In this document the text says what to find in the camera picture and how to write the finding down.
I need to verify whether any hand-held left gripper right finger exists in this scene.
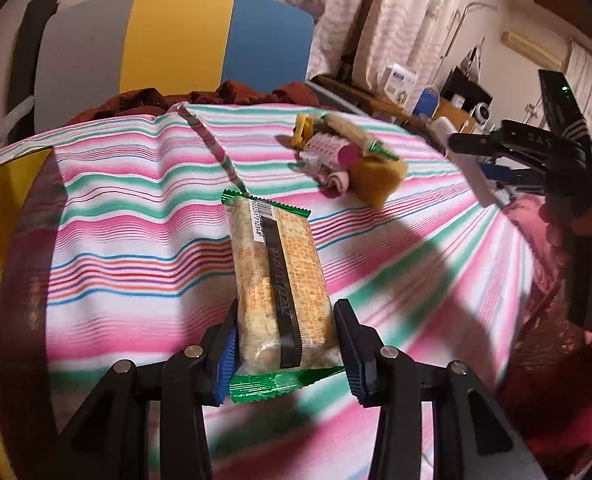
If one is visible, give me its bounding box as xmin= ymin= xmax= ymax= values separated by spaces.
xmin=332 ymin=298 xmax=544 ymax=480

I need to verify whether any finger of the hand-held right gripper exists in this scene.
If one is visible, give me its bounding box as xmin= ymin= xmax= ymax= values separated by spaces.
xmin=478 ymin=160 xmax=592 ymax=198
xmin=448 ymin=120 xmax=585 ymax=162

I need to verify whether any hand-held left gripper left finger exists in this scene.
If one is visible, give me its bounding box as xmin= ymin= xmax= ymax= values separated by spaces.
xmin=36 ymin=299 xmax=240 ymax=480

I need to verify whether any green-ended snack bar packet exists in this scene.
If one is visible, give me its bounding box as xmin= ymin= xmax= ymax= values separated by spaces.
xmin=318 ymin=111 xmax=393 ymax=161
xmin=220 ymin=187 xmax=344 ymax=406

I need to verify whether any yellow sponge block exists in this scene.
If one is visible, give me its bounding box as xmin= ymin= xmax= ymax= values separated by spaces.
xmin=350 ymin=152 xmax=408 ymax=209

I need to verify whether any pink striped sock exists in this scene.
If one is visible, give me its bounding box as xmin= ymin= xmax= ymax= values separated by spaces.
xmin=317 ymin=167 xmax=353 ymax=194

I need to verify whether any person's right hand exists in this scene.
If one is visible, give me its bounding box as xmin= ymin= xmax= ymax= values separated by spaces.
xmin=540 ymin=195 xmax=592 ymax=253

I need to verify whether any black box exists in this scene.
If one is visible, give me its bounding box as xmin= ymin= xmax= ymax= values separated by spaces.
xmin=445 ymin=66 xmax=494 ymax=111

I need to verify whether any cardboard box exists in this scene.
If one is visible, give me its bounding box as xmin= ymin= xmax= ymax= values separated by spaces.
xmin=432 ymin=97 xmax=477 ymax=123

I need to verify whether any beige air conditioner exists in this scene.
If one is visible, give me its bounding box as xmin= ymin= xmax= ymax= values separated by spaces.
xmin=501 ymin=30 xmax=565 ymax=64

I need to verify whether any blue container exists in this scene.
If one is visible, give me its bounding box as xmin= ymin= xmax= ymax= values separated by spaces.
xmin=411 ymin=85 xmax=440 ymax=117

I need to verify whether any white blue carton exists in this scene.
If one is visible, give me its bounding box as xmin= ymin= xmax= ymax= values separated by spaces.
xmin=376 ymin=62 xmax=420 ymax=106

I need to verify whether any striped tablecloth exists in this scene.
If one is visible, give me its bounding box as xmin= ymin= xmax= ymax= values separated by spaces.
xmin=0 ymin=102 xmax=537 ymax=480

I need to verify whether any pale plain curtain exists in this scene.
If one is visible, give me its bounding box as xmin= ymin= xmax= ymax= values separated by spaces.
xmin=351 ymin=0 xmax=507 ymax=96

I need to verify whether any person's red garment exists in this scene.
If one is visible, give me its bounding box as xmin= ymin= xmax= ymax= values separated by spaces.
xmin=496 ymin=192 xmax=592 ymax=466

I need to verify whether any yellow plastic clip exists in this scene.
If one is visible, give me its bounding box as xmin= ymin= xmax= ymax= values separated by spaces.
xmin=292 ymin=114 xmax=323 ymax=149

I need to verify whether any dark red jacket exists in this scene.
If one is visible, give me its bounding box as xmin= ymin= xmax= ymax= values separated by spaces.
xmin=68 ymin=80 xmax=327 ymax=126

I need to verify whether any grey yellow blue chair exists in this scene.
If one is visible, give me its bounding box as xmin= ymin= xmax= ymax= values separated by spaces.
xmin=0 ymin=0 xmax=314 ymax=158

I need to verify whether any black rolled mat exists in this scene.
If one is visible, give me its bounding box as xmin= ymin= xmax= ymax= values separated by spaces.
xmin=8 ymin=0 xmax=59 ymax=116

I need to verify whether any brown wooden frame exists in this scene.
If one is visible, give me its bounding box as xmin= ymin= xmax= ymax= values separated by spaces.
xmin=311 ymin=74 xmax=427 ymax=126

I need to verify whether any striped fabric strap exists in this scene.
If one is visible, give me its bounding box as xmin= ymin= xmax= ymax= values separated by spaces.
xmin=168 ymin=102 xmax=249 ymax=196

